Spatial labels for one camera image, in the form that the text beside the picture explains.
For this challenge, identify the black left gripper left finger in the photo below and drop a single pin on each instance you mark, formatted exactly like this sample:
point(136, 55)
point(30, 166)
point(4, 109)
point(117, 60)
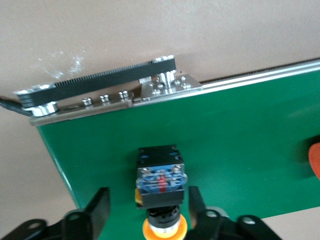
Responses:
point(97, 215)

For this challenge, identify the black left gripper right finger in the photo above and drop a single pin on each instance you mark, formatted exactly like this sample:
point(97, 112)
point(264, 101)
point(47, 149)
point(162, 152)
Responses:
point(200, 220)

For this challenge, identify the yellow push button switch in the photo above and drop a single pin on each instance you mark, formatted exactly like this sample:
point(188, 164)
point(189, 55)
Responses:
point(160, 170)

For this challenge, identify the orange cylinder white print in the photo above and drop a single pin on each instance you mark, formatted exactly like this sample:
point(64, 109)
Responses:
point(315, 160)

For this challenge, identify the green belt conveyor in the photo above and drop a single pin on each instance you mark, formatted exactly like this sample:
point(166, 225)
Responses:
point(250, 150)

